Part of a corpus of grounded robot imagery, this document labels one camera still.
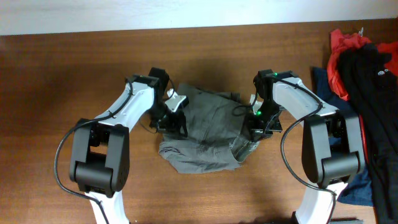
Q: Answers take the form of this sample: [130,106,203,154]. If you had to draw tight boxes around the grey shorts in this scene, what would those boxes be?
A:
[159,83,259,174]

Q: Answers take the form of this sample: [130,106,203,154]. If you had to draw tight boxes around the black garment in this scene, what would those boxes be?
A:
[337,44,397,223]

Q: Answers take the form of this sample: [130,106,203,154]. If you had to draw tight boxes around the blue denim garment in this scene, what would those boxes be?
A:
[312,67,373,207]

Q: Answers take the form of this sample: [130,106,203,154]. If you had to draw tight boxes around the red garment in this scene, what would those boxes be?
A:
[328,29,397,165]

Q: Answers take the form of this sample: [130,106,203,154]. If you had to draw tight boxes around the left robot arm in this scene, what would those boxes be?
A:
[69,68,188,223]

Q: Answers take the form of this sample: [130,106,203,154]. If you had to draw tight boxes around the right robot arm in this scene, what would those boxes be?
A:
[246,70,365,224]

